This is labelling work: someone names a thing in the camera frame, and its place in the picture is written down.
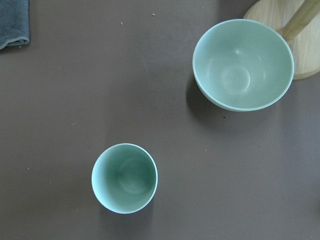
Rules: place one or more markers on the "green cup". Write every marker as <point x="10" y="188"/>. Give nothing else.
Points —
<point x="124" y="178"/>

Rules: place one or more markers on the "green bowl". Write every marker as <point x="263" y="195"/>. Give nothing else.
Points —
<point x="242" y="65"/>

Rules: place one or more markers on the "wooden mug tree stand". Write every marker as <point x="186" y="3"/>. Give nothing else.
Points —
<point x="298" y="22"/>

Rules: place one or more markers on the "grey folded cloth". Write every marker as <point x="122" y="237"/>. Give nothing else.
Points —
<point x="14" y="23"/>

